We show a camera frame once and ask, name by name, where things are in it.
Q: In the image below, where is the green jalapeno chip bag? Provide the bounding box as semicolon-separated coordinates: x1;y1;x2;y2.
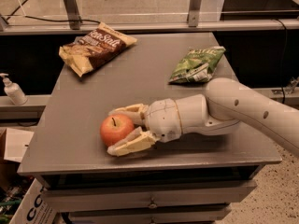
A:
169;46;225;84

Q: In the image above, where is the top grey drawer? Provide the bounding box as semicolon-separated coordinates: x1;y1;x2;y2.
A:
42;180;257;212

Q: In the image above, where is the brown sea salt chip bag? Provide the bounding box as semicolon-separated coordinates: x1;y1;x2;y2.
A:
59;22;137;77

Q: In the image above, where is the metal railing post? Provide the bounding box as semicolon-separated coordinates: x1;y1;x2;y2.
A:
63;0;81;30
187;0;202;27

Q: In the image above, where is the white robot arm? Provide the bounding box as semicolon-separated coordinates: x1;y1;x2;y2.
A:
107;77;299;156

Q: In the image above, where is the grey drawer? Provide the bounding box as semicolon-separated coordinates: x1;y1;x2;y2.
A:
42;180;257;212
69;204;231;224

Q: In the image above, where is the left metal railing post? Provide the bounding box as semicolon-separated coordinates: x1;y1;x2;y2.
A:
63;0;81;30

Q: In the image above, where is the white pump bottle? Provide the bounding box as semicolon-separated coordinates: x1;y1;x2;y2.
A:
0;73;27;105

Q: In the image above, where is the right metal railing post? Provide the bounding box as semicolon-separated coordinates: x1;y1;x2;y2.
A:
187;0;202;27

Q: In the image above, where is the grey drawer cabinet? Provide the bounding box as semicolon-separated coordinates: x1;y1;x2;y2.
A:
17;32;283;224

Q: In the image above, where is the red apple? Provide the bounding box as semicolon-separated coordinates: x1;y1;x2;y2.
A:
100;114;135;147

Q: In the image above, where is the white cardboard box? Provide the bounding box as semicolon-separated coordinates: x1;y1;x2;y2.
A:
9;179;56;224

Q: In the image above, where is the black cable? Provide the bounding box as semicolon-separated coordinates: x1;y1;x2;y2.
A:
5;0;101;25

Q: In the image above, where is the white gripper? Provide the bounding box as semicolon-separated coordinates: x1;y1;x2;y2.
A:
107;99;182;157

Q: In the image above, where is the brown cardboard box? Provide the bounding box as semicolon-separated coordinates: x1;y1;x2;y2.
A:
0;127;34;190

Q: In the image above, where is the lower grey drawer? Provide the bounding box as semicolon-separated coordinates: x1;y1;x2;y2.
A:
69;204;231;224

